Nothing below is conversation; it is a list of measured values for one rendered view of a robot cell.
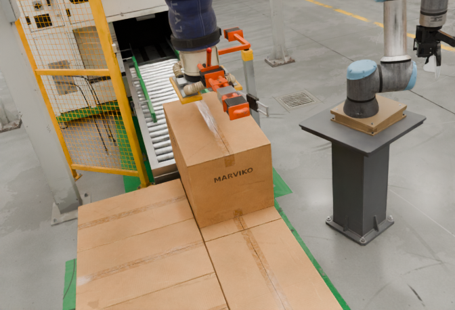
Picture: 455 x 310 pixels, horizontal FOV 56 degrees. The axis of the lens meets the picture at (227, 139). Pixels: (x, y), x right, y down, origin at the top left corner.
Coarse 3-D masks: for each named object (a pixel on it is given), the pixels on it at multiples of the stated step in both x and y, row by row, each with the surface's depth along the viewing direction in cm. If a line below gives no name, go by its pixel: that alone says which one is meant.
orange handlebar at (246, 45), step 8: (240, 40) 218; (232, 48) 208; (240, 48) 209; (200, 64) 193; (216, 80) 172; (224, 80) 171; (216, 88) 166; (224, 96) 158; (232, 96) 159; (240, 112) 146
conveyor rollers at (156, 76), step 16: (160, 64) 445; (144, 80) 410; (160, 80) 405; (144, 96) 378; (160, 96) 373; (176, 96) 367; (144, 112) 346; (160, 112) 341; (160, 128) 317; (160, 144) 293; (160, 160) 277
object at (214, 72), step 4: (204, 68) 182; (208, 68) 183; (212, 68) 183; (216, 68) 184; (220, 68) 182; (200, 72) 179; (204, 72) 181; (208, 72) 180; (212, 72) 176; (216, 72) 176; (220, 72) 177; (224, 72) 178; (204, 76) 176; (208, 76) 176; (212, 76) 177; (216, 76) 177; (224, 76) 178; (200, 80) 183; (204, 80) 178; (208, 80) 177; (204, 84) 178; (208, 84) 177; (220, 84) 179
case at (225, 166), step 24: (216, 96) 236; (168, 120) 224; (192, 120) 218; (216, 120) 216; (240, 120) 213; (192, 144) 201; (216, 144) 199; (240, 144) 197; (264, 144) 195; (192, 168) 190; (216, 168) 194; (240, 168) 198; (264, 168) 203; (192, 192) 197; (216, 192) 202; (240, 192) 206; (264, 192) 211; (216, 216) 210
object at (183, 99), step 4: (172, 76) 219; (180, 76) 210; (184, 76) 216; (172, 80) 215; (172, 84) 211; (176, 84) 208; (188, 84) 199; (176, 88) 205; (180, 88) 203; (176, 92) 201; (180, 92) 198; (196, 92) 196; (180, 96) 195; (184, 96) 193; (188, 96) 193; (192, 96) 193; (196, 96) 193; (200, 96) 192; (180, 100) 192; (184, 100) 191; (188, 100) 191; (192, 100) 192; (196, 100) 193
